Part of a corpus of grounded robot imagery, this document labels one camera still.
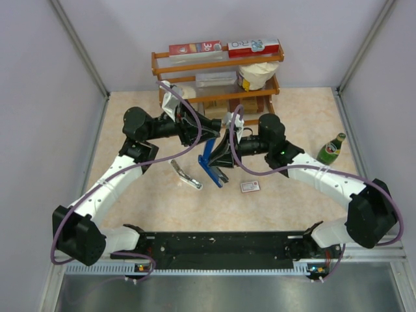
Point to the white slotted cable duct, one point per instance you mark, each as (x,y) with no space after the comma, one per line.
(132,269)

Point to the red white toothpaste box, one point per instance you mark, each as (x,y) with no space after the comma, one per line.
(252,48)

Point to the tan cardboard box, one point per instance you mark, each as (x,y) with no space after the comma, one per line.
(215,109)

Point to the wooden three-tier shelf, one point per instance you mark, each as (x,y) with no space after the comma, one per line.
(184,74)

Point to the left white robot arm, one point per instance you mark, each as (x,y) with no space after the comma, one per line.
(76,231)

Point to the small staple box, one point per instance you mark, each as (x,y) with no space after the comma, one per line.
(252,186)

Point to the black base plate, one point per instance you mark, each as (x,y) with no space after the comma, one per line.
(225,250)

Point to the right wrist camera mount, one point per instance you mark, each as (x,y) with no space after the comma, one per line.
(234,122)

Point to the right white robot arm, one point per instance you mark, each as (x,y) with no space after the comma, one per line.
(370,213)

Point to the red foil wrap box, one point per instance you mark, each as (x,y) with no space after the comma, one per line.
(195,51)

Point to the brown brick-pattern box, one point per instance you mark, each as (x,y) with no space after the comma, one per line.
(251,105)

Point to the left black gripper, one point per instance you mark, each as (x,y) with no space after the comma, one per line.
(187,124)

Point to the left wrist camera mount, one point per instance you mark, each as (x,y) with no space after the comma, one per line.
(170,102)

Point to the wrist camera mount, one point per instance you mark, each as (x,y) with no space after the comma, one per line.
(234,122)
(170,102)

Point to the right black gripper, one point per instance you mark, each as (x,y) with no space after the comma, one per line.
(223,156)

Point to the green glass bottle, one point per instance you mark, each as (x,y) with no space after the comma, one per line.
(329,153)

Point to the clear plastic box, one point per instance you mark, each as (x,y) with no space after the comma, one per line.
(208,84)

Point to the small white paper roll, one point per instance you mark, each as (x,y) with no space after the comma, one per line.
(188,92)

